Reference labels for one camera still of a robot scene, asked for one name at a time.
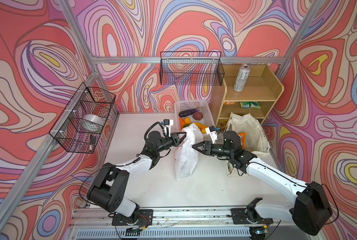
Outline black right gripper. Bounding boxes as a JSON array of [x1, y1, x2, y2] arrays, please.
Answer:
[[192, 140, 232, 158]]

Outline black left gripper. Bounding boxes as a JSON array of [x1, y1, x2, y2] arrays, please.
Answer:
[[153, 133, 188, 156]]

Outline white plastic grocery bag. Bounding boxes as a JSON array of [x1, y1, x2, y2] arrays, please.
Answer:
[[174, 123, 204, 181]]

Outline cream canvas tote bag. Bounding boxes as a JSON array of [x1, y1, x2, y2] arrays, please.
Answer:
[[226, 113, 270, 160]]

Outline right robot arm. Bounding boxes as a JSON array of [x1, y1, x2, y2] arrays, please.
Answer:
[[192, 131, 333, 236]]

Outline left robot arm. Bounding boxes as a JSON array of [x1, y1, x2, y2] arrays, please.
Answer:
[[86, 119, 187, 225]]

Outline orange toy carrot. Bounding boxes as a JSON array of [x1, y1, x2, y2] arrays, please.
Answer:
[[179, 118, 186, 130]]

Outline purple toy eggplant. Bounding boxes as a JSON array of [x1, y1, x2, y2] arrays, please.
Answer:
[[178, 107, 203, 118]]

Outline dark red toy fruit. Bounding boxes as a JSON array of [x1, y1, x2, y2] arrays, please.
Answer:
[[192, 112, 204, 121]]

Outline yellow corn chips bag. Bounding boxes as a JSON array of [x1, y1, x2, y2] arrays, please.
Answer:
[[217, 119, 229, 131]]

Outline white plastic perforated basket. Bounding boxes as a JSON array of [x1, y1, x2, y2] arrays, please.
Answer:
[[173, 100, 215, 133]]

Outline green snack bag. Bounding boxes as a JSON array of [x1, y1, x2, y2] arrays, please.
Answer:
[[240, 102, 261, 109]]

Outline wooden shelf unit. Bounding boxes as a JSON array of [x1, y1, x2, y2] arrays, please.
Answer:
[[209, 64, 284, 126]]

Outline silver drink can back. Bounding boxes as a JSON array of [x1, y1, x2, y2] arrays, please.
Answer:
[[234, 64, 251, 92]]

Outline silver tape roll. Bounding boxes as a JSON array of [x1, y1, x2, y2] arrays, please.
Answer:
[[83, 114, 104, 126]]

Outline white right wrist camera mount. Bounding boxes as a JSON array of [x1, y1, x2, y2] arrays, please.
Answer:
[[205, 126, 219, 144]]

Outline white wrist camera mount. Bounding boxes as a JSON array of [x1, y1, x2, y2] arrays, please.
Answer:
[[205, 126, 219, 144], [161, 119, 173, 137]]

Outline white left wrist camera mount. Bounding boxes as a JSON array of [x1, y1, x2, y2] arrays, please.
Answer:
[[161, 119, 173, 137]]

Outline black wire basket back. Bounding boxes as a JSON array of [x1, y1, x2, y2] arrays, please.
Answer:
[[159, 50, 225, 87]]

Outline black wire basket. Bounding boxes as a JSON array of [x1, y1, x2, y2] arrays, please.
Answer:
[[49, 83, 116, 154], [159, 50, 225, 87]]

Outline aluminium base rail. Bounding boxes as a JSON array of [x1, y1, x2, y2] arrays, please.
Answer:
[[66, 206, 320, 240]]

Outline black wire basket left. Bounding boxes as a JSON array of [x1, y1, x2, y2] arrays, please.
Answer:
[[49, 83, 116, 154]]

